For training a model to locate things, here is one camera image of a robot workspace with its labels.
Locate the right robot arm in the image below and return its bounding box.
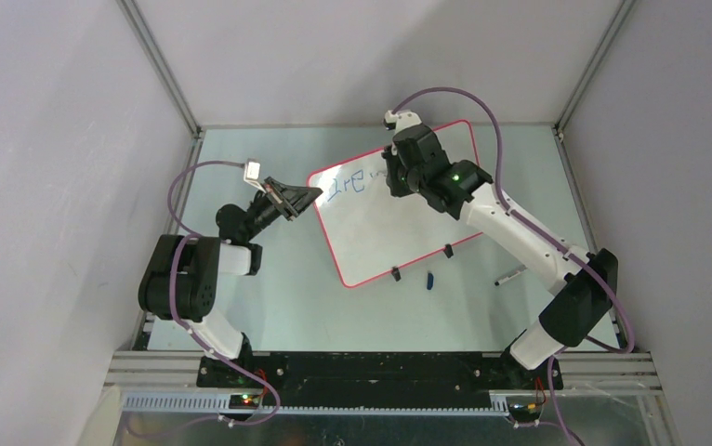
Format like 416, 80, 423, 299
382, 124, 618, 388

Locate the controller board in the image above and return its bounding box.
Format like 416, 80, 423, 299
508, 402, 546, 428
229, 394, 262, 410

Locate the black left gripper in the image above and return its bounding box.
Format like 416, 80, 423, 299
244, 177, 323, 242

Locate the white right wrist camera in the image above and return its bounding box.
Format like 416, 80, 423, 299
383, 110, 423, 142

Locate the black marker pen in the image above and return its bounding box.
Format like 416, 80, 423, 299
494, 267, 526, 287

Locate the pink-framed whiteboard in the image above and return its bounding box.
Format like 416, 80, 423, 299
307, 149, 479, 288

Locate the black whiteboard foot clip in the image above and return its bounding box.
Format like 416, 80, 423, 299
443, 243, 454, 258
390, 267, 402, 282

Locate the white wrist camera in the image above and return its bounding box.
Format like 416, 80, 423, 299
243, 159, 261, 188
383, 110, 423, 142

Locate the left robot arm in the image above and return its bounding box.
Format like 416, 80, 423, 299
138, 177, 323, 387

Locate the right controller board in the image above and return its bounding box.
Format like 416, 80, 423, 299
508, 402, 546, 428

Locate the aluminium frame rail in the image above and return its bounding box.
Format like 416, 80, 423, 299
104, 350, 666, 420

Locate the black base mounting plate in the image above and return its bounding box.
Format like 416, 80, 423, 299
196, 351, 562, 410

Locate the left controller board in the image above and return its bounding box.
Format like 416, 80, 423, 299
229, 394, 262, 410

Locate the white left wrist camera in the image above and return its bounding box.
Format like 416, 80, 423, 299
243, 159, 261, 188

